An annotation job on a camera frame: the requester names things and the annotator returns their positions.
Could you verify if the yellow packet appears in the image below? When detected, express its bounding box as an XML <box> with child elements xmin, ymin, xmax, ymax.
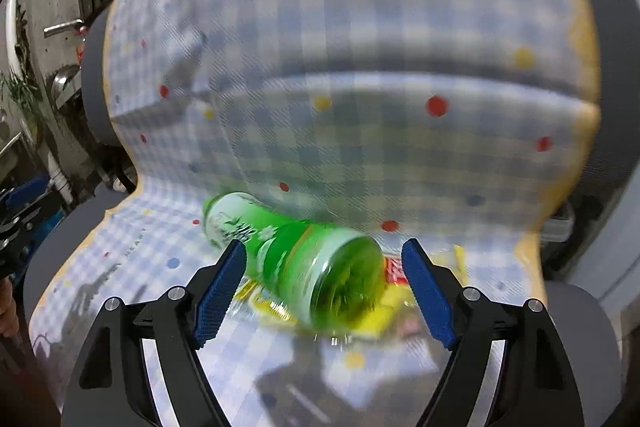
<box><xmin>232</xmin><ymin>244</ymin><xmax>468</xmax><ymax>343</ymax></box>

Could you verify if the person's left hand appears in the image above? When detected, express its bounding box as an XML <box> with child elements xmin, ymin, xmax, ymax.
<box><xmin>0</xmin><ymin>279</ymin><xmax>20</xmax><ymax>339</ymax></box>

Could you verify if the green plastic bottle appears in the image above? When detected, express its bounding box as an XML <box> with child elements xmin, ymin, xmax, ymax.
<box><xmin>201</xmin><ymin>192</ymin><xmax>388</xmax><ymax>333</ymax></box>

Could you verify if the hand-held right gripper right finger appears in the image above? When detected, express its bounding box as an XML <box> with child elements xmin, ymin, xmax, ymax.
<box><xmin>401</xmin><ymin>238</ymin><xmax>586</xmax><ymax>427</ymax></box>

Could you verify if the grey chair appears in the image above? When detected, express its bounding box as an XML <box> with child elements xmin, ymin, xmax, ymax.
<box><xmin>22</xmin><ymin>0</ymin><xmax>628</xmax><ymax>427</ymax></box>

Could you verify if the red white packet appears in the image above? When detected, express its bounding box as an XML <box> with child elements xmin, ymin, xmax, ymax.
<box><xmin>384</xmin><ymin>257</ymin><xmax>413</xmax><ymax>285</ymax></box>

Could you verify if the checkered dotted cloth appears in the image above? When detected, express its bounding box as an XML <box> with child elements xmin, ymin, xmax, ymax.
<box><xmin>27</xmin><ymin>0</ymin><xmax>601</xmax><ymax>427</ymax></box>

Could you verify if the green plant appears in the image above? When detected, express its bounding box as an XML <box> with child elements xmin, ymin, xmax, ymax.
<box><xmin>0</xmin><ymin>7</ymin><xmax>46</xmax><ymax>132</ymax></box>

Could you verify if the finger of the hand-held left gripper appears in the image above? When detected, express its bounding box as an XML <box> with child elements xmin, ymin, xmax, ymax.
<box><xmin>0</xmin><ymin>192</ymin><xmax>63</xmax><ymax>233</ymax></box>

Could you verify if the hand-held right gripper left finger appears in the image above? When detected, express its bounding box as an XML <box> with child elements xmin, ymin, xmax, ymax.
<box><xmin>60</xmin><ymin>239</ymin><xmax>247</xmax><ymax>427</ymax></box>

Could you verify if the metal pot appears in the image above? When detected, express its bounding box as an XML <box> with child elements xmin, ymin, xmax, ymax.
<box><xmin>50</xmin><ymin>64</ymin><xmax>83</xmax><ymax>108</ymax></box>

